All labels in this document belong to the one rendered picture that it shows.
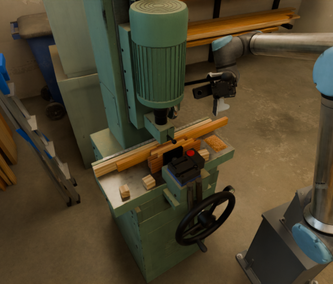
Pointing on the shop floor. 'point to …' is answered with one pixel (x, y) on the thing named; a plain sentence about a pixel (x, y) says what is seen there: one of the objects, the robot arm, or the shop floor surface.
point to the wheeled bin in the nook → (41, 57)
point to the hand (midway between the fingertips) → (209, 96)
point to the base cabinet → (156, 238)
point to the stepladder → (22, 120)
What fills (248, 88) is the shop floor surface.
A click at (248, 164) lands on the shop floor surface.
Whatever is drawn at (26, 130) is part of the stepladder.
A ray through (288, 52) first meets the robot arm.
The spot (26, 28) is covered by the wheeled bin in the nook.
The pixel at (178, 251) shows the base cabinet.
